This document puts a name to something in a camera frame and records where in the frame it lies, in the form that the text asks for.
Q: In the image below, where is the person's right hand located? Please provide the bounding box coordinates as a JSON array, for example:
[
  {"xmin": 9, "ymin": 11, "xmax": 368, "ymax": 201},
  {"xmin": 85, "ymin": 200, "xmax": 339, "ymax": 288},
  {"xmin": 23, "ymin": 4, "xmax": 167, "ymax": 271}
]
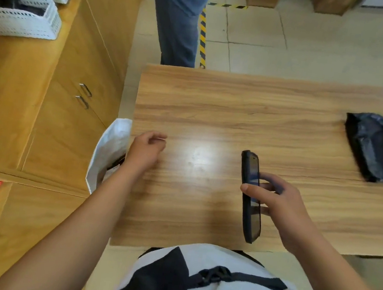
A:
[{"xmin": 232, "ymin": 170, "xmax": 326, "ymax": 259}]

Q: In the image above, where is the person's left hand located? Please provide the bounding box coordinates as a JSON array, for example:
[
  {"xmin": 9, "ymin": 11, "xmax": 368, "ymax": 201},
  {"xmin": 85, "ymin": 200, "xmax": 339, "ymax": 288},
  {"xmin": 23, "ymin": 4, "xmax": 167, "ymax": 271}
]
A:
[{"xmin": 122, "ymin": 127, "xmax": 169, "ymax": 177}]

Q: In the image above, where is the white woven sack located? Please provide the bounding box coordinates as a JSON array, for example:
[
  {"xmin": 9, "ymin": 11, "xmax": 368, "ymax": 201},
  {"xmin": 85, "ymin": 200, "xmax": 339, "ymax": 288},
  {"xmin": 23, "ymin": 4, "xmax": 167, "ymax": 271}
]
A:
[{"xmin": 83, "ymin": 114, "xmax": 133, "ymax": 200}]

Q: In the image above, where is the black handheld scanner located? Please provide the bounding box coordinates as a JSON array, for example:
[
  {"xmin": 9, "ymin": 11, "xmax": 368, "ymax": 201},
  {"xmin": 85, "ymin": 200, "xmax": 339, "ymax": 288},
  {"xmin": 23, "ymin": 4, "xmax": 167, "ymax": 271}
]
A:
[{"xmin": 229, "ymin": 149, "xmax": 273, "ymax": 245}]

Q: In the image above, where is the black labelled parcel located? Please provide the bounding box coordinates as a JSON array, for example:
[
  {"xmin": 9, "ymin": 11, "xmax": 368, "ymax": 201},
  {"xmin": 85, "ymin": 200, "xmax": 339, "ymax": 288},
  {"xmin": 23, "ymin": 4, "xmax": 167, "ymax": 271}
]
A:
[{"xmin": 337, "ymin": 109, "xmax": 383, "ymax": 185}]

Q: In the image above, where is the person's left forearm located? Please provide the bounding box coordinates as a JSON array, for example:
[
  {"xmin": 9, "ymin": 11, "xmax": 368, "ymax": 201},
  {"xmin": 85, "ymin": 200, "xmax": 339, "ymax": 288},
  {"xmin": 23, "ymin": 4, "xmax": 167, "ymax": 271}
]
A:
[{"xmin": 0, "ymin": 145, "xmax": 140, "ymax": 290}]

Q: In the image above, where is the yellow wooden cabinet unit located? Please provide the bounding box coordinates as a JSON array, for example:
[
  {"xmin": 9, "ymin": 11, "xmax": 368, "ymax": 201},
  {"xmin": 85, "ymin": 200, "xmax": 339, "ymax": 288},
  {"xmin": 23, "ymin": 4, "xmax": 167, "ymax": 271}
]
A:
[{"xmin": 0, "ymin": 0, "xmax": 143, "ymax": 290}]

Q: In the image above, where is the long yellow black hazard tape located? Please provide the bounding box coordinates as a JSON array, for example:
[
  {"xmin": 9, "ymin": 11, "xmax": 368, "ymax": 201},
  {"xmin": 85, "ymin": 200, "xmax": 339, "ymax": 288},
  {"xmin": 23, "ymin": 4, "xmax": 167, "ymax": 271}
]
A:
[{"xmin": 192, "ymin": 0, "xmax": 249, "ymax": 74}]

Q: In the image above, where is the plain wooden cabinet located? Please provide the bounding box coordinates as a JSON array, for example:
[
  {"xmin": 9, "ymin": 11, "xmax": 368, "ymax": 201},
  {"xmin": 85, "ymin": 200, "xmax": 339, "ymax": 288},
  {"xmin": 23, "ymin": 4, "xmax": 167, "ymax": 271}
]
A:
[{"xmin": 304, "ymin": 0, "xmax": 362, "ymax": 19}]

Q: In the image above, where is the black chest strap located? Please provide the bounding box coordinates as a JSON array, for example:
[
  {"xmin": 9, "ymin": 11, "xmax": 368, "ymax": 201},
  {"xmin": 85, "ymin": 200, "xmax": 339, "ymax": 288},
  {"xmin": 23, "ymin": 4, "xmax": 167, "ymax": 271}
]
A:
[{"xmin": 189, "ymin": 262, "xmax": 303, "ymax": 290}]

